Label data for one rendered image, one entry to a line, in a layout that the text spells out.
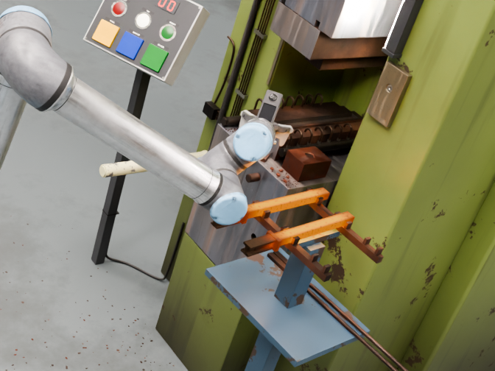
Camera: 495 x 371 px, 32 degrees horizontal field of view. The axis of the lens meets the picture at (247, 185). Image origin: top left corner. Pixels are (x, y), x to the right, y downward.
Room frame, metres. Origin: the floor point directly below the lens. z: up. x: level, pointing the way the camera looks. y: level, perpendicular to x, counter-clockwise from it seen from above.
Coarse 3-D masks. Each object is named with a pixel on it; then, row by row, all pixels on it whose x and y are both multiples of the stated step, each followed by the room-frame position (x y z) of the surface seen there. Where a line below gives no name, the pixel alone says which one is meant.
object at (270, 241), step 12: (336, 216) 2.05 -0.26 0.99; (348, 216) 2.07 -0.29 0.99; (300, 228) 1.93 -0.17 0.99; (312, 228) 1.95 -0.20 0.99; (324, 228) 1.99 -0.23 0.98; (252, 240) 1.80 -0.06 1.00; (264, 240) 1.82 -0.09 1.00; (276, 240) 1.84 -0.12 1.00; (288, 240) 1.88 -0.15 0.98; (252, 252) 1.78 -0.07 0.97
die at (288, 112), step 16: (256, 112) 2.54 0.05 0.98; (288, 112) 2.60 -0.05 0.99; (304, 112) 2.64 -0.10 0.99; (320, 112) 2.68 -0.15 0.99; (336, 112) 2.73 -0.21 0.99; (352, 112) 2.75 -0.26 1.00; (304, 128) 2.52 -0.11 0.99; (336, 128) 2.60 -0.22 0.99; (352, 128) 2.64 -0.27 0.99; (304, 144) 2.47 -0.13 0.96
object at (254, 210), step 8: (304, 192) 2.12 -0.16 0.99; (312, 192) 2.14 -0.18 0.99; (320, 192) 2.15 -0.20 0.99; (328, 192) 2.17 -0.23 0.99; (272, 200) 2.02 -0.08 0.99; (280, 200) 2.04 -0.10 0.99; (288, 200) 2.05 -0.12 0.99; (296, 200) 2.07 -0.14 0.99; (304, 200) 2.09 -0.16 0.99; (312, 200) 2.12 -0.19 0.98; (248, 208) 1.94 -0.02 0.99; (256, 208) 1.96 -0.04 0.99; (264, 208) 1.97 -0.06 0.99; (272, 208) 1.99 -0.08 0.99; (280, 208) 2.02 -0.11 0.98; (288, 208) 2.05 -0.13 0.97; (248, 216) 1.93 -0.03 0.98; (216, 224) 1.86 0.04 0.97
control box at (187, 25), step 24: (120, 0) 2.75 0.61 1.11; (144, 0) 2.74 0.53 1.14; (168, 0) 2.73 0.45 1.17; (96, 24) 2.71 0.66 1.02; (120, 24) 2.70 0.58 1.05; (168, 24) 2.68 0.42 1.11; (192, 24) 2.68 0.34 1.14; (144, 48) 2.65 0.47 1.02; (168, 48) 2.64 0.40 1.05; (144, 72) 2.67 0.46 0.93; (168, 72) 2.60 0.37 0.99
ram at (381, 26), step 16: (288, 0) 2.50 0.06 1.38; (304, 0) 2.45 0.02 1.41; (320, 0) 2.41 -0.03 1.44; (336, 0) 2.38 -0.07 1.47; (352, 0) 2.37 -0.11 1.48; (368, 0) 2.42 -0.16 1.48; (384, 0) 2.47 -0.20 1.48; (400, 0) 2.52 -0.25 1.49; (304, 16) 2.44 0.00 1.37; (320, 16) 2.40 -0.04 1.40; (336, 16) 2.36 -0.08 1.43; (352, 16) 2.39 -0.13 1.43; (368, 16) 2.44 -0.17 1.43; (384, 16) 2.49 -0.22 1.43; (336, 32) 2.36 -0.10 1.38; (352, 32) 2.41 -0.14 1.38; (368, 32) 2.46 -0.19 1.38; (384, 32) 2.51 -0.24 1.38
